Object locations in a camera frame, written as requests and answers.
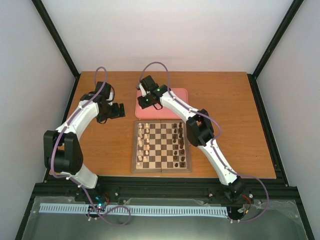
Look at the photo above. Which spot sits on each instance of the wooden chess board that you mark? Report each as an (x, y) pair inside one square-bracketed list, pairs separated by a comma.
[(161, 148)]

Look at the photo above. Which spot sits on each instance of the dark chess king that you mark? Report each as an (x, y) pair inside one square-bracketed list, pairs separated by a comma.
[(181, 141)]

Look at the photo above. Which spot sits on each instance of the black aluminium frame rail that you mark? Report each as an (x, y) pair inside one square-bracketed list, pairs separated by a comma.
[(208, 190)]

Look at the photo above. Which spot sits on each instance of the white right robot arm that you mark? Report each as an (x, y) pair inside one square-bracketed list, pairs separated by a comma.
[(199, 132)]

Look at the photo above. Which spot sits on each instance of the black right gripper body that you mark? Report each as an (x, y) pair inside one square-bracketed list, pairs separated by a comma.
[(147, 103)]

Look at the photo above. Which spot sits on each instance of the light blue slotted cable duct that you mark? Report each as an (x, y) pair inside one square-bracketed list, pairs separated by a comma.
[(137, 210)]

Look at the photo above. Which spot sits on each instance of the white chess king piece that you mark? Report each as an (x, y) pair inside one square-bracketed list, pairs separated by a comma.
[(140, 145)]

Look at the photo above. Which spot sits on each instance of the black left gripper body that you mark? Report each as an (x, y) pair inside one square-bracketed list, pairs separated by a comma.
[(111, 113)]

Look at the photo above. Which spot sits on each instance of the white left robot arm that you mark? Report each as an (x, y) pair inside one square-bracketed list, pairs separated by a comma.
[(62, 151)]

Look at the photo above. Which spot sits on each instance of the left black corner post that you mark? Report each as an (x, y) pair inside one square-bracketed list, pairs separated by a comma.
[(44, 15)]

